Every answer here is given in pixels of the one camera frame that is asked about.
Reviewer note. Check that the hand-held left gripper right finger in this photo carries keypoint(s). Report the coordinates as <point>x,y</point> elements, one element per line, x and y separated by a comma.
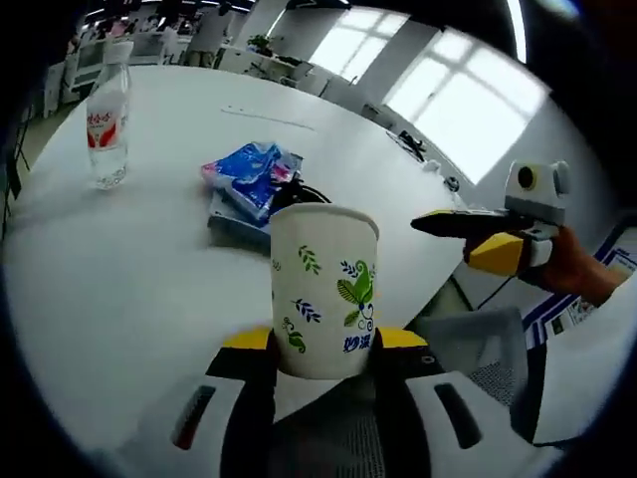
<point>428,448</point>

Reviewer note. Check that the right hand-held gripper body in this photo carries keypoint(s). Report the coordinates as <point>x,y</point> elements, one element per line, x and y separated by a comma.
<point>540,199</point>

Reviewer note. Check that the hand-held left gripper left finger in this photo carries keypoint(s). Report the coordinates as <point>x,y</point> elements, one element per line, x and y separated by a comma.
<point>219,448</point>

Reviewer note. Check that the white leaf-print paper cup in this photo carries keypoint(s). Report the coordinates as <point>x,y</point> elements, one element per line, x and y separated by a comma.
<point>318,284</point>

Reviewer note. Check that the blue tissue packet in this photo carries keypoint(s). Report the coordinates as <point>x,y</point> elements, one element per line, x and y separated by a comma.
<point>249,169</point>

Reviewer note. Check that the clear plastic water bottle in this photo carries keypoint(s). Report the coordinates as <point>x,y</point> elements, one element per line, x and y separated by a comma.
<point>107,149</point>

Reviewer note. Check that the person's right hand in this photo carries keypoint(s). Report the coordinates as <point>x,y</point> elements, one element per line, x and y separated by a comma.
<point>572,269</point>

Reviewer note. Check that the white blue display board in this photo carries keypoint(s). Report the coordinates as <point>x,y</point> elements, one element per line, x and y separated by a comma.
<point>572,313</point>

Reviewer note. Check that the small black device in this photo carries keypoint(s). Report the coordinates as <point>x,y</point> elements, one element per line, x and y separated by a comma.
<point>410,144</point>

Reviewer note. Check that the large window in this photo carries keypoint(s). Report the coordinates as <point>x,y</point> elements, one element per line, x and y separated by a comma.
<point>358,47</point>
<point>468,99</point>

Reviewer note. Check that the white table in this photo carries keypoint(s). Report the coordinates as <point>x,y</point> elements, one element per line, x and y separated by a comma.
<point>124,279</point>

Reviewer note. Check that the potted plant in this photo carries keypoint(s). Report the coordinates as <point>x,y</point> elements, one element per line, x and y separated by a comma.
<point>260,43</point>

